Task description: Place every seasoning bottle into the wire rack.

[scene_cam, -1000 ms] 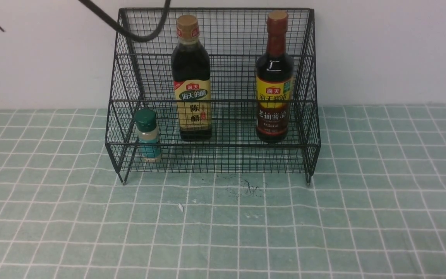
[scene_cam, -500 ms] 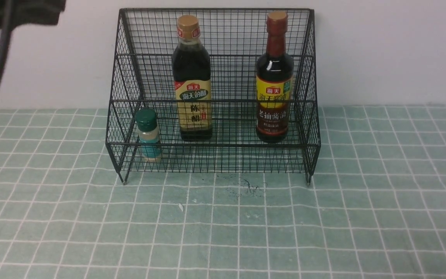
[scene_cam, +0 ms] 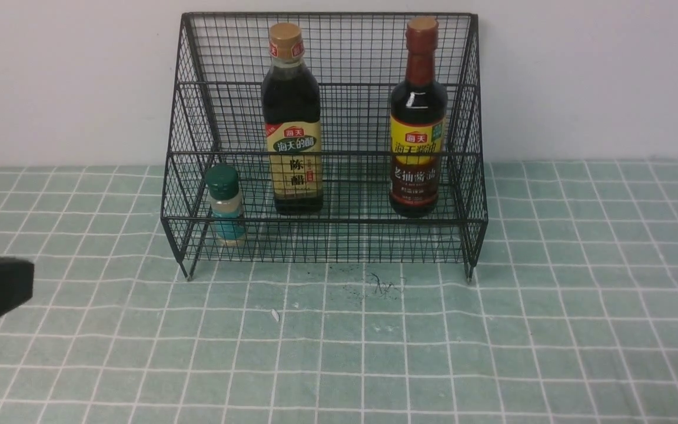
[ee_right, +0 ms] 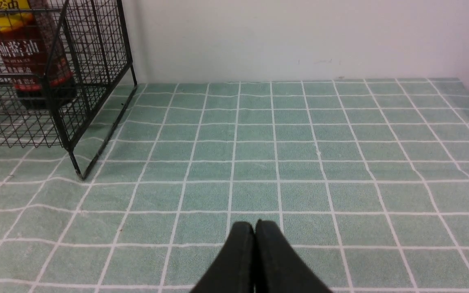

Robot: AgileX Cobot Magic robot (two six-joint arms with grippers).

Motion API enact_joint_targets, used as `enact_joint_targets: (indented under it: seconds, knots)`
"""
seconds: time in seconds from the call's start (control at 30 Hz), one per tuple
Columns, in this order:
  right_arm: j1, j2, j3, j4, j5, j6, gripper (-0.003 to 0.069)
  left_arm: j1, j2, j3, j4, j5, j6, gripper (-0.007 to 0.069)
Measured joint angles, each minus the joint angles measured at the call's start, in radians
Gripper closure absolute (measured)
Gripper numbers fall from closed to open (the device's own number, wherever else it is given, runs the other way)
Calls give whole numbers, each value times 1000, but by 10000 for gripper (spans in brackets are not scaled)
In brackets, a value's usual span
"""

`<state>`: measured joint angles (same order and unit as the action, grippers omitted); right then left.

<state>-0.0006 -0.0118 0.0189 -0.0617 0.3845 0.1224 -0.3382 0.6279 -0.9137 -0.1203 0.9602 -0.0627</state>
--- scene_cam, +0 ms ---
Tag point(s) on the small green-capped spice jar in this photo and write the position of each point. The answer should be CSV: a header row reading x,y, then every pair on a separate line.
x,y
226,208

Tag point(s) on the dark vinegar bottle gold cap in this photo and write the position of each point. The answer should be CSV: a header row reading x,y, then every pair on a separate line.
x,y
291,108

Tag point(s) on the soy sauce bottle brown cap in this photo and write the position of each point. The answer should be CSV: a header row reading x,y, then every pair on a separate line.
x,y
417,117

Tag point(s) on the green checkered tablecloth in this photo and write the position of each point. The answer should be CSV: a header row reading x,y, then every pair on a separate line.
x,y
572,315

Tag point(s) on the black wire mesh shelf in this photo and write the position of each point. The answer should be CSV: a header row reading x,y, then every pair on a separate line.
x,y
357,58

